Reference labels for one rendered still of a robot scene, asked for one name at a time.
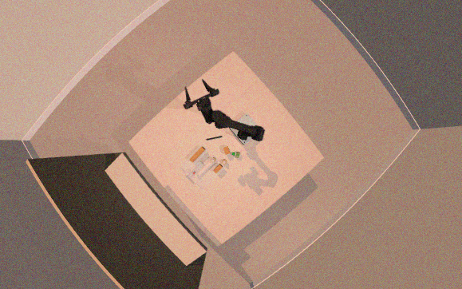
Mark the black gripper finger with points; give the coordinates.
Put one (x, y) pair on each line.
(187, 96)
(209, 88)

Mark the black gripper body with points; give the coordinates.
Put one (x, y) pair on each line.
(211, 94)

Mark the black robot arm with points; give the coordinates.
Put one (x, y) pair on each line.
(222, 121)

